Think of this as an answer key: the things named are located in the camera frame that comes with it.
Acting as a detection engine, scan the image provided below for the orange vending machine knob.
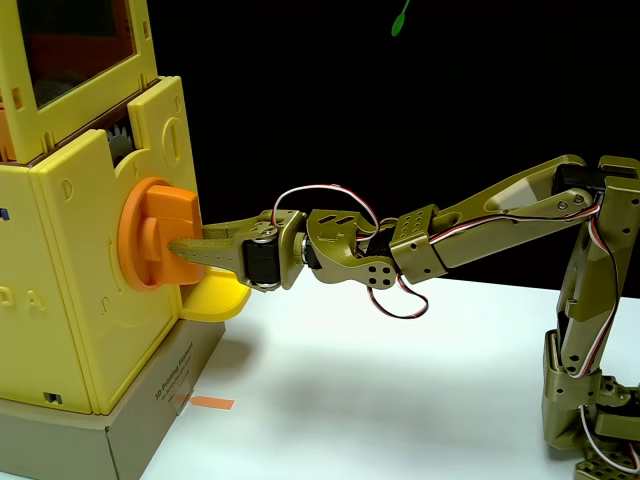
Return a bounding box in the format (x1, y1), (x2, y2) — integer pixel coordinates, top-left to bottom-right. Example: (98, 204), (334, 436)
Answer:
(117, 177), (208, 293)

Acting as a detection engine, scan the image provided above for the yellow capsule vending machine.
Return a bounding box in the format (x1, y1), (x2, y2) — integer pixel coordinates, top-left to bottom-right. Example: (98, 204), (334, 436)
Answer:
(0, 0), (211, 416)

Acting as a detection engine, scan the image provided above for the yellow dispensing tray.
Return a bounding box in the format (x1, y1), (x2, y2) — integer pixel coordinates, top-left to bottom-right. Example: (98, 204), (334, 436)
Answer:
(178, 267), (252, 322)

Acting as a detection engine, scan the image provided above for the grey plastic gear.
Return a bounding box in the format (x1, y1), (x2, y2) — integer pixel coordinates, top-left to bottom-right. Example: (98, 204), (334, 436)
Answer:
(106, 123), (136, 164)

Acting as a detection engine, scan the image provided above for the orange tape strip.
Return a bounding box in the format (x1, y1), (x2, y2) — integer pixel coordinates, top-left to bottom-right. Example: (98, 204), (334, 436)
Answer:
(190, 395), (235, 411)

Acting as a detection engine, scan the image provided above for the clear tape piece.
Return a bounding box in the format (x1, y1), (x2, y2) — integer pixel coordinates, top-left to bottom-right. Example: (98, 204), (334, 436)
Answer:
(171, 385), (195, 415)

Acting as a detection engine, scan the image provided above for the brown cardboard box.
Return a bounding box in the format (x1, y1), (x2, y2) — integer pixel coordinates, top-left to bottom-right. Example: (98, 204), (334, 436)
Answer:
(0, 318), (227, 480)

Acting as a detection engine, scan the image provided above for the green leaf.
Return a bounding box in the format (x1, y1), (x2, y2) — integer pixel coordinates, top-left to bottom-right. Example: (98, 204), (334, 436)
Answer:
(390, 0), (412, 38)

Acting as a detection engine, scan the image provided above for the red white black wrist cable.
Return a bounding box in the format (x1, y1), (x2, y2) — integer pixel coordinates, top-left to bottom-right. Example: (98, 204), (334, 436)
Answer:
(272, 184), (430, 321)

